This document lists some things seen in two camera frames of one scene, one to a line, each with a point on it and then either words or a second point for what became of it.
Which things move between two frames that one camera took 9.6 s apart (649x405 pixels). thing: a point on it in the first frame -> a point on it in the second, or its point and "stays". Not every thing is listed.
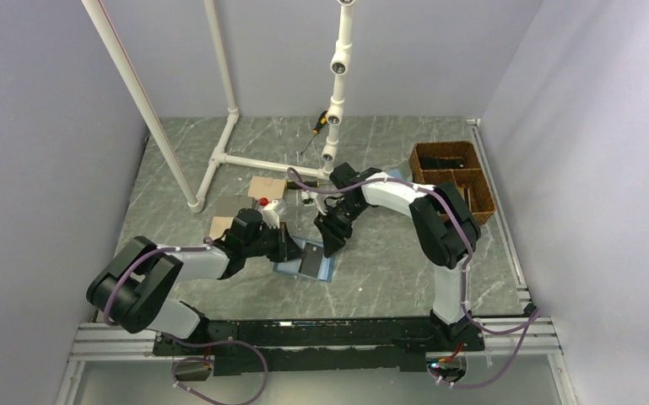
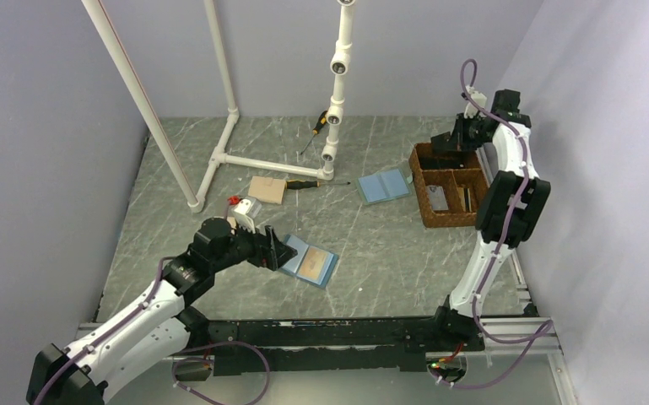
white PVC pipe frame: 197,198 stays
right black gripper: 333,235 -> 457,142
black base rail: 329,345 stays
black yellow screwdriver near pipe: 294,186 stays
